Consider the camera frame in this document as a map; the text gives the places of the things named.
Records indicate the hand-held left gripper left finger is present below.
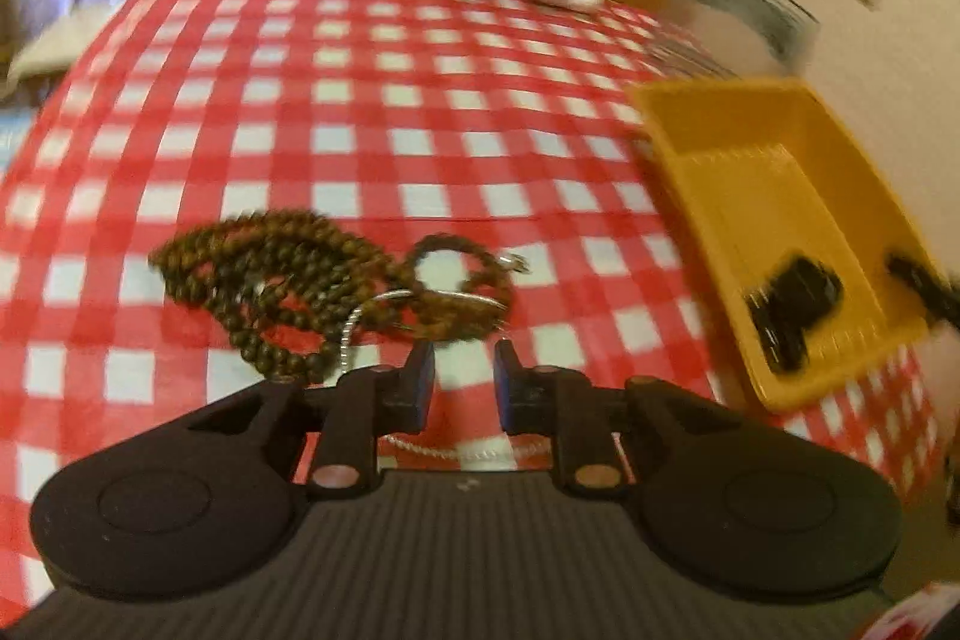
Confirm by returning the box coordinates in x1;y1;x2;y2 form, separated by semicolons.
184;338;440;501

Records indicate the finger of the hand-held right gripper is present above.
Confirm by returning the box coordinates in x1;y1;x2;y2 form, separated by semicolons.
887;248;960;327

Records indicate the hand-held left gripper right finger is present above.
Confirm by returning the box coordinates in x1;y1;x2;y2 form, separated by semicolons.
493;338;745;497

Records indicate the thin silver bracelet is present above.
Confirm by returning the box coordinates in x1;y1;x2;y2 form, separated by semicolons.
340;286;557;462

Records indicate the dark bead bracelet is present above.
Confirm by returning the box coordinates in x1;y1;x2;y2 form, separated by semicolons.
405;233;530;342

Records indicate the dark bead necklace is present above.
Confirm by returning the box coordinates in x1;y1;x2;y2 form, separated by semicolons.
148;208;385;387

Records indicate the yellow plastic tray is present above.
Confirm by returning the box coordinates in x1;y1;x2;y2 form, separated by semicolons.
630;77;935;415

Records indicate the red white checked tablecloth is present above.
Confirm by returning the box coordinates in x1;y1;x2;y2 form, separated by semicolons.
0;0;947;612

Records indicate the red white cloth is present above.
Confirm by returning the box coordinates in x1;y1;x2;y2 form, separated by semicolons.
861;580;960;640

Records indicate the blue patterned cloth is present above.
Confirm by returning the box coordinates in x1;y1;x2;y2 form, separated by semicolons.
0;106;40;170

